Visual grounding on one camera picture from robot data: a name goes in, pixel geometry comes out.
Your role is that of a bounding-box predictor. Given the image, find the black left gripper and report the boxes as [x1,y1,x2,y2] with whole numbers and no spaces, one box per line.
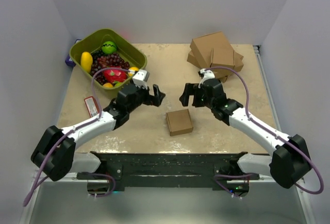
[127,83,165,114]

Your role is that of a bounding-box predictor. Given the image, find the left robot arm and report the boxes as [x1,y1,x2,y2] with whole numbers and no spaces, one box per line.
[31,83,165,181]

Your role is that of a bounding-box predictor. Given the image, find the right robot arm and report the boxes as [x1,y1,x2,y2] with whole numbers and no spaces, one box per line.
[179,79,311,188]

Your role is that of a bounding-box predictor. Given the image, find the blue box behind basket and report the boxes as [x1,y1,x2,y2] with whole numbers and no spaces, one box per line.
[65,54,76,68]

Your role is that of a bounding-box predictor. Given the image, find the orange fruit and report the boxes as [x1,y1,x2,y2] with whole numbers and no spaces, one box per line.
[128,67,139,74]

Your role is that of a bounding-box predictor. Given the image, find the red dragon fruit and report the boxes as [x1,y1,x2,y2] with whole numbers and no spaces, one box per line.
[103,67,127,84]

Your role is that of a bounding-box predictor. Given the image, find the small yellow fruit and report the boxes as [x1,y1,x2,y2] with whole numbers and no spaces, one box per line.
[103,82,113,89]

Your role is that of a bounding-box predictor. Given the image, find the red snack packet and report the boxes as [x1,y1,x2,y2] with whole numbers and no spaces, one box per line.
[84,96,100,117]

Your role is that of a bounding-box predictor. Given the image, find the dark purple grape bunch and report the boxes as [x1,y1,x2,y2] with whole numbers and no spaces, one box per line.
[90,50,130,85]

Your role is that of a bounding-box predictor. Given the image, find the green apple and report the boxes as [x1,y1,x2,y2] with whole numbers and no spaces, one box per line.
[101,41,117,55]

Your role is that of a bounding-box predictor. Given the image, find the yellow mango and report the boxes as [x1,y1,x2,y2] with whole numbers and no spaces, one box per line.
[80,51,93,74]

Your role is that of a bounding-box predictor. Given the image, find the green plastic basket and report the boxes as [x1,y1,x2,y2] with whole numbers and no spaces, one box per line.
[70,29,147,98]

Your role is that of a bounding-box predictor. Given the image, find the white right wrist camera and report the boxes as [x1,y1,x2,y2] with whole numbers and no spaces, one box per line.
[198,68,215,88]

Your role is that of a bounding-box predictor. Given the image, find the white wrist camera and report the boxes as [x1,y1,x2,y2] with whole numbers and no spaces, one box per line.
[198,68,215,88]
[132,70,150,89]

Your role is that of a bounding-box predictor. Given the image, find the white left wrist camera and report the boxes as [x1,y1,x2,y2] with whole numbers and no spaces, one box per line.
[132,70,150,89]

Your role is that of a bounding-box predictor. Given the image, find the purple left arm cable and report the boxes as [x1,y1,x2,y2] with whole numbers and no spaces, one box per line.
[22,66,137,207]

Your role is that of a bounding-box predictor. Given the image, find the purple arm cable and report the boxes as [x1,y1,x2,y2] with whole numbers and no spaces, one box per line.
[22,66,137,207]
[205,66,324,199]

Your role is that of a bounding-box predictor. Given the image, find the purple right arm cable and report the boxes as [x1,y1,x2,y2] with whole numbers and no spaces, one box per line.
[205,66,324,199]

